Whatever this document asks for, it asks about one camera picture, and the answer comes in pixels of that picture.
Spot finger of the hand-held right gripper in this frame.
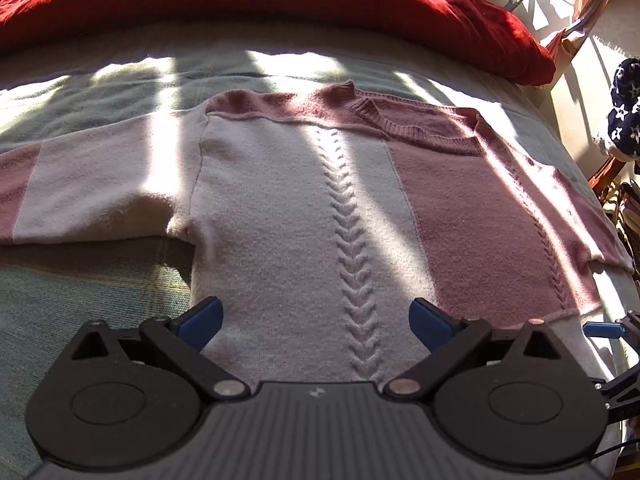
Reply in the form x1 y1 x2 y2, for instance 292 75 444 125
582 310 640 353
591 362 640 412

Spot red duvet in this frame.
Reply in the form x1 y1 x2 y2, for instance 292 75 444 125
0 0 557 86

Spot stack of folded clothes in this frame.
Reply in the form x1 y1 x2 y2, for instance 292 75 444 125
602 180 640 261

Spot green plaid bed blanket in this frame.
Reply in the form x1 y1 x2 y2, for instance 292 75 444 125
0 22 640 480

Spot wooden chair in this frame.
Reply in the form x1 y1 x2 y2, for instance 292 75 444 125
587 155 621 196

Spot black cable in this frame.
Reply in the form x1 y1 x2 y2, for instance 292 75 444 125
595 437 640 461

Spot pink and white sweater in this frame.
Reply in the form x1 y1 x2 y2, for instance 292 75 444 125
0 80 636 386

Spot navy star-print garment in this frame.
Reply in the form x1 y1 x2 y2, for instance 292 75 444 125
595 57 640 161

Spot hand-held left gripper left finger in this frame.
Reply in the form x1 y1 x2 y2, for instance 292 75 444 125
71 296 250 402

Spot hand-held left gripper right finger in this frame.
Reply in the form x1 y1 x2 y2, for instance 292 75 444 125
382 297 560 402

